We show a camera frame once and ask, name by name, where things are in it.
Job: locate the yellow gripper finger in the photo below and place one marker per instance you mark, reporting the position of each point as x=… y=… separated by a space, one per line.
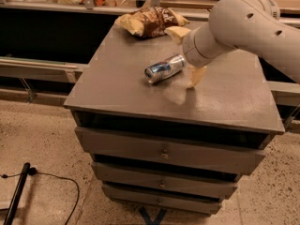
x=177 y=33
x=194 y=75

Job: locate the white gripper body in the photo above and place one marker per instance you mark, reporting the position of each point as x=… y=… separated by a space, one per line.
x=191 y=50

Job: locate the blue silver redbull can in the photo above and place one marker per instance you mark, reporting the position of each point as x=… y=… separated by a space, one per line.
x=164 y=69

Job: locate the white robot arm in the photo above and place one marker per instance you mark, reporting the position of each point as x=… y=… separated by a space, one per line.
x=249 y=25

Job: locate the brown yellow chip bag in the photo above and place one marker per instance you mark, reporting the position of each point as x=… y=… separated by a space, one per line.
x=150 y=22

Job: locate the grey drawer cabinet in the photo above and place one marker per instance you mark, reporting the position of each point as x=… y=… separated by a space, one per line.
x=231 y=106

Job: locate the top grey drawer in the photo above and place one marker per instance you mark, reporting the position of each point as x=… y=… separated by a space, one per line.
x=211 y=157

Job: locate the grey drawer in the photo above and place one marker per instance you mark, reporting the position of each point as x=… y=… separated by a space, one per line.
x=161 y=199
x=211 y=157
x=163 y=181

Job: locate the middle grey drawer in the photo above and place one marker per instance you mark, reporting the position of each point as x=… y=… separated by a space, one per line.
x=163 y=181

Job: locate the bottom grey drawer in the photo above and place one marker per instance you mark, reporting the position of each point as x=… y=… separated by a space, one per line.
x=161 y=199

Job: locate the black pole on floor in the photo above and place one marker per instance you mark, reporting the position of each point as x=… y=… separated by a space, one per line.
x=17 y=194

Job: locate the metal shelf rail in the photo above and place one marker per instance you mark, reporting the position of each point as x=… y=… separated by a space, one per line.
x=37 y=79

